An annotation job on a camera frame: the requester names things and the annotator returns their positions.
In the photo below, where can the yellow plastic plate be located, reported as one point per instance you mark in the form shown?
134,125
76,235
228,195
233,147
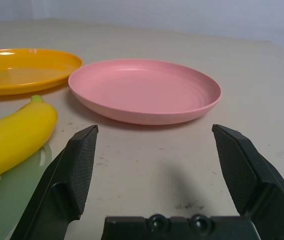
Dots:
19,75

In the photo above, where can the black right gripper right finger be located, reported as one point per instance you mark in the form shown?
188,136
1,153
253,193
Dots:
257,180

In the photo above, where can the green cutting board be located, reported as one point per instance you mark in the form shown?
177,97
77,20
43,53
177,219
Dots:
14,200

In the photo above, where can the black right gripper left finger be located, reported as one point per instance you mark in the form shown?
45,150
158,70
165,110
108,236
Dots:
64,180

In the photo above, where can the yellow toy banana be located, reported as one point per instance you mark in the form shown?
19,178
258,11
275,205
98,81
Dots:
14,135

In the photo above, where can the pink plastic plate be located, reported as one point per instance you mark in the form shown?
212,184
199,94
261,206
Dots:
144,92

